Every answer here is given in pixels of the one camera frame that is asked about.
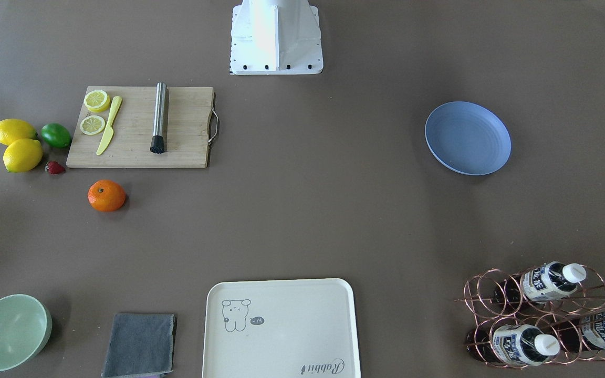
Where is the orange fruit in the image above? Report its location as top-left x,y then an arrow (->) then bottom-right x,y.
87,180 -> 127,212

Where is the blue plate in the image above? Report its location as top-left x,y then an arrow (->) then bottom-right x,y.
424,101 -> 512,175

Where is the wooden cutting board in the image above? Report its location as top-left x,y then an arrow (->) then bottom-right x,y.
66,86 -> 216,169

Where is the cream rabbit tray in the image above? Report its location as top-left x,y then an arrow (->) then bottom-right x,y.
202,278 -> 362,377

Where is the yellow plastic knife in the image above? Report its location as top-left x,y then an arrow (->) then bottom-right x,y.
96,96 -> 122,156

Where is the thin lemon slice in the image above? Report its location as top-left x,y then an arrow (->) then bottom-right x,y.
79,115 -> 106,135

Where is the thick lemon half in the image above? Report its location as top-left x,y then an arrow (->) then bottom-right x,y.
83,89 -> 111,113

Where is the grey folded cloth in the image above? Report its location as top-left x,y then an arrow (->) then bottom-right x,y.
101,312 -> 177,377

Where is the red strawberry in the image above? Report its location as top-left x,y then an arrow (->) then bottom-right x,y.
44,161 -> 66,175

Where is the green lime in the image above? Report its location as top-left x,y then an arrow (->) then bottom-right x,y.
41,123 -> 72,148

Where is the lower drink bottle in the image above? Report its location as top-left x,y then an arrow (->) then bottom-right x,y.
465,324 -> 561,368
552,311 -> 605,353

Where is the upper dark drink bottle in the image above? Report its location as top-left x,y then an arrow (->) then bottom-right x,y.
492,261 -> 587,309

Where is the lower yellow lemon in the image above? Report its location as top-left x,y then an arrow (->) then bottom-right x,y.
3,139 -> 43,173

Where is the yellow lemon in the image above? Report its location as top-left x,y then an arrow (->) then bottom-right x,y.
0,118 -> 37,146
3,139 -> 43,173

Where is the upper yellow lemon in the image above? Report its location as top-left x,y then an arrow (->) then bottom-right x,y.
0,118 -> 37,146

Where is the green bowl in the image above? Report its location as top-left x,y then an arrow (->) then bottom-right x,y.
0,294 -> 53,372

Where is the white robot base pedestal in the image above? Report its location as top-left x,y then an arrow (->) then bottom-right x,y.
229,1 -> 324,75

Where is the copper wire bottle rack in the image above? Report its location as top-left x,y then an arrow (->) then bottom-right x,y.
461,264 -> 605,369

